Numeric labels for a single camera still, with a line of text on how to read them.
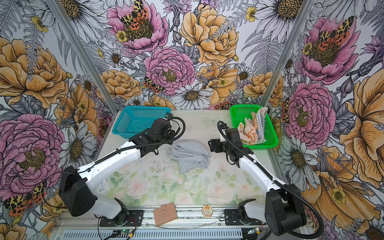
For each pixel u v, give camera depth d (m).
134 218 0.74
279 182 0.44
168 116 0.70
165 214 0.76
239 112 1.18
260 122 1.03
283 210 0.41
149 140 0.59
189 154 0.89
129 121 1.12
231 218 0.74
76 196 0.41
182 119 0.66
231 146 0.65
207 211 0.76
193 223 0.73
